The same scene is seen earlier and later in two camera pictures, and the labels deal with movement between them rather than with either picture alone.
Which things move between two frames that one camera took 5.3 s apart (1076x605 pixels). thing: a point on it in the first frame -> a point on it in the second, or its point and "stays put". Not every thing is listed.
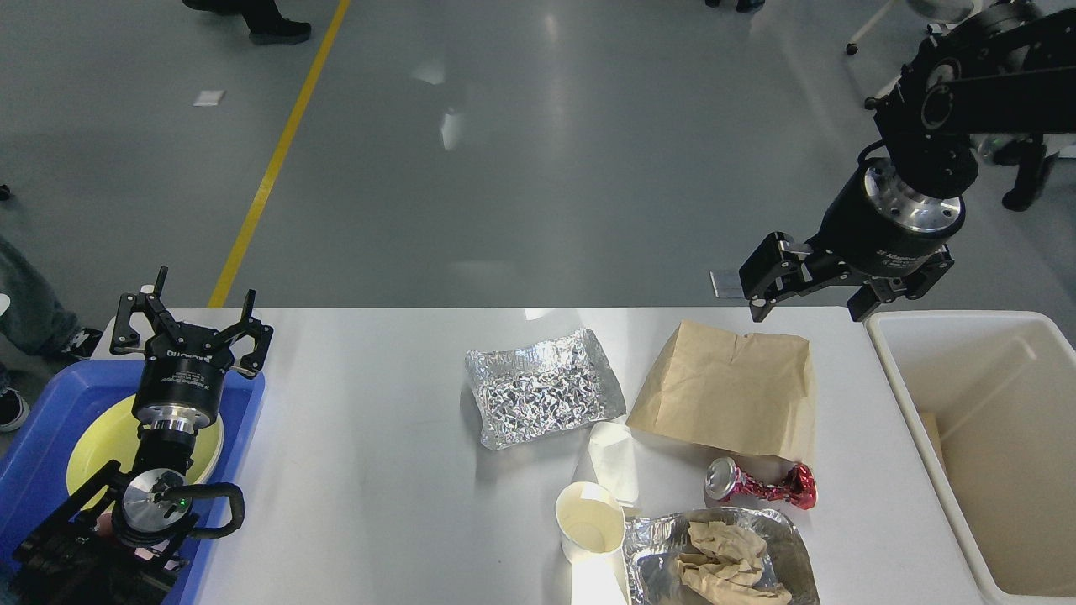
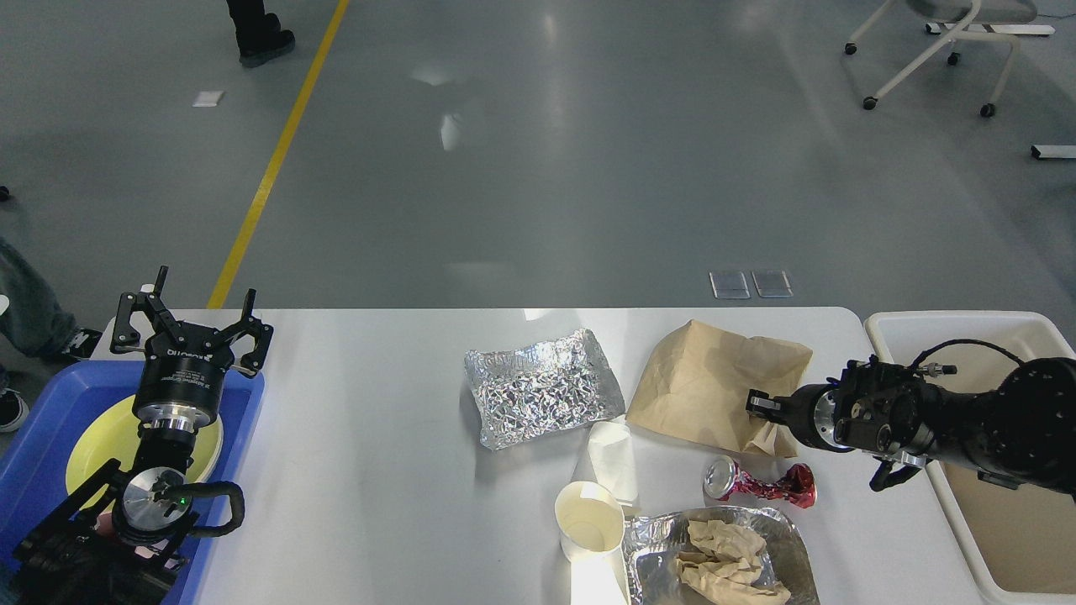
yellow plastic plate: x=111 y=434 stays put
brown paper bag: x=749 y=392 stays put
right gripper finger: x=776 y=270 -> x=774 y=408
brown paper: x=725 y=568 stays put
